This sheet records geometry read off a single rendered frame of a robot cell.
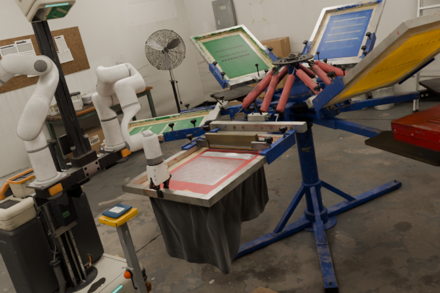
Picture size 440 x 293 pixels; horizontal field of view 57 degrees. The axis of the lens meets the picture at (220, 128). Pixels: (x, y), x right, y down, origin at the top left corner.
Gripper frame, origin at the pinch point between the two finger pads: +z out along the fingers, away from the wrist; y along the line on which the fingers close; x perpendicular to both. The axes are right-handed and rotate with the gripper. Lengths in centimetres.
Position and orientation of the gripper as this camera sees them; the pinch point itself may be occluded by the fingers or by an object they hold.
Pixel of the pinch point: (163, 191)
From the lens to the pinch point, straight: 195.3
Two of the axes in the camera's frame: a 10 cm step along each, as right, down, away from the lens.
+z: 2.0, 9.4, 2.8
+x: 7.8, 0.2, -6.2
